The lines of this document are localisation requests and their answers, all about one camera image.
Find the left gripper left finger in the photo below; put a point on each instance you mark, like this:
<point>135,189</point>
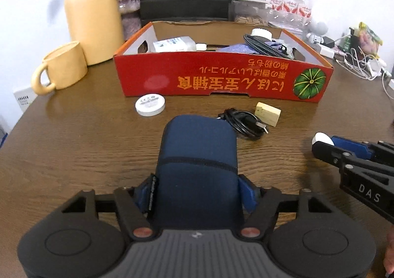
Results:
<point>145,194</point>

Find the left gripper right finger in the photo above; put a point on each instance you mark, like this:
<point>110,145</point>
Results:
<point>249,193</point>

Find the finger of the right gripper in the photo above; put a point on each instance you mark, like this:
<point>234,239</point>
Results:
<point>337,155</point>
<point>358,148</point>

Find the navy blue soft case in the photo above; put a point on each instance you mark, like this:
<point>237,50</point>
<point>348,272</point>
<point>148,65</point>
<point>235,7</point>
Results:
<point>197,175</point>

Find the purple woven cloth pouch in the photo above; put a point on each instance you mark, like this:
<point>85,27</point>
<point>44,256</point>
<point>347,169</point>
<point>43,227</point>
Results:
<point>246,49</point>

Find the clear cotton swab box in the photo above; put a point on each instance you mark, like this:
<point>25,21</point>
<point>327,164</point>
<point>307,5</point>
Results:
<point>177,44</point>

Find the white ribbed jar lid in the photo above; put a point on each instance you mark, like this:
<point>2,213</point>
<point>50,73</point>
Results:
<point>262,33</point>

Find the small white bottle cap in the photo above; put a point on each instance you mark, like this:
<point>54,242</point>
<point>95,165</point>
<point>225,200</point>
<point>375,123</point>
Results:
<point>201,47</point>

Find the person right hand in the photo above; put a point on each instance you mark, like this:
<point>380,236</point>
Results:
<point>388,261</point>

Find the beige eraser block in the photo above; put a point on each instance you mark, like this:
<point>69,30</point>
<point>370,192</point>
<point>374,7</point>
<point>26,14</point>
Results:
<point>267,114</point>

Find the flat white round tin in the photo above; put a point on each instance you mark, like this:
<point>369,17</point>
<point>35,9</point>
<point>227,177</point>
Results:
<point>150,105</point>

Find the white charger adapter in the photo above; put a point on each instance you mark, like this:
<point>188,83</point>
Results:
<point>325,51</point>

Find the colourful snack bag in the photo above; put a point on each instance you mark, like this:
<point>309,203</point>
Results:
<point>369,42</point>

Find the white round robot toy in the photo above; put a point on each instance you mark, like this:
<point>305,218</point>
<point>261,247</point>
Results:
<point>317,30</point>

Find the red cardboard box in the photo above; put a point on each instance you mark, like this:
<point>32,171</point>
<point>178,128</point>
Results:
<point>142,71</point>

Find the water bottle right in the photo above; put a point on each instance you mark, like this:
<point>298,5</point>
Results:
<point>303,13</point>

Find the water bottle middle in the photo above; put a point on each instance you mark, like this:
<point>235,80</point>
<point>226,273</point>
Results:
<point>287,10</point>

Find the yellow ceramic mug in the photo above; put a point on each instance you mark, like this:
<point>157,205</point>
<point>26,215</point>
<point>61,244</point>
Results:
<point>60,69</point>

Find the clear seed container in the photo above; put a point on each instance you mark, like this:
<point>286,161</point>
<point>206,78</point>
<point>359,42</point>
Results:
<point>253,12</point>

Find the yellow thermos jug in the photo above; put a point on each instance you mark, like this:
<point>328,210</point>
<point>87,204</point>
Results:
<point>97,25</point>

